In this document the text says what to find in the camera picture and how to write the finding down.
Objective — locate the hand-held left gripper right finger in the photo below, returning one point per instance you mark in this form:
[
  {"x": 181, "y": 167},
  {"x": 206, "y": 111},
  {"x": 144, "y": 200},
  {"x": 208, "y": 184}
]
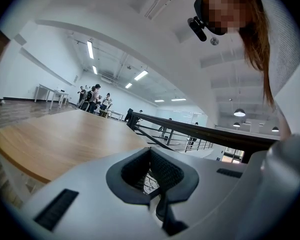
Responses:
[{"x": 210, "y": 189}]

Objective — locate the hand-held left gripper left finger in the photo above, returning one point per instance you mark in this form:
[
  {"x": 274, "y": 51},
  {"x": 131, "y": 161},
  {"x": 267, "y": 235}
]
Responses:
[{"x": 90, "y": 209}]

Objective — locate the dark metal railing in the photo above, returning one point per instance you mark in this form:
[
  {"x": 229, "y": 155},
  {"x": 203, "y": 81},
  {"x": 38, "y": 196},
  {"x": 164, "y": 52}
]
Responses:
[{"x": 215, "y": 134}]

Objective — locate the dark pendant lamp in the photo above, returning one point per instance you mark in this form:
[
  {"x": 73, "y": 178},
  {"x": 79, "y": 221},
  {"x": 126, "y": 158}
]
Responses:
[
  {"x": 239, "y": 112},
  {"x": 236, "y": 124},
  {"x": 275, "y": 129}
]

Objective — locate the white low table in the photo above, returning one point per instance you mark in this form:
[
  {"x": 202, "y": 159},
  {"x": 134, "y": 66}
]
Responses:
[{"x": 115, "y": 113}]

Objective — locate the white long table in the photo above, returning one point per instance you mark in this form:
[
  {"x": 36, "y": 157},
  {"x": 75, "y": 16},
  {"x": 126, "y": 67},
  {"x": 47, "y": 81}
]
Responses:
[{"x": 52, "y": 91}]

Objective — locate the round ceiling detector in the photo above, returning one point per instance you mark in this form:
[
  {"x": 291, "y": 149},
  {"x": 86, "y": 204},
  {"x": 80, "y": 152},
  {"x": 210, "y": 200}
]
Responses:
[{"x": 214, "y": 41}]

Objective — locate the row of ceiling tube lights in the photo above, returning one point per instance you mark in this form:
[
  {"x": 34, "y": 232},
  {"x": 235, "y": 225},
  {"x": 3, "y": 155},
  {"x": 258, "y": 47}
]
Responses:
[{"x": 90, "y": 49}]

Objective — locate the grey knit sweater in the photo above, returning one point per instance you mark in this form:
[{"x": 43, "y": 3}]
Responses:
[{"x": 285, "y": 46}]

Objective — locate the black head-mounted camera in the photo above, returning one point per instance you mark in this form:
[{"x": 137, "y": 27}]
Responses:
[{"x": 198, "y": 29}]

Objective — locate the black head mount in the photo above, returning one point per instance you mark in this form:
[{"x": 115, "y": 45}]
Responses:
[{"x": 201, "y": 7}]

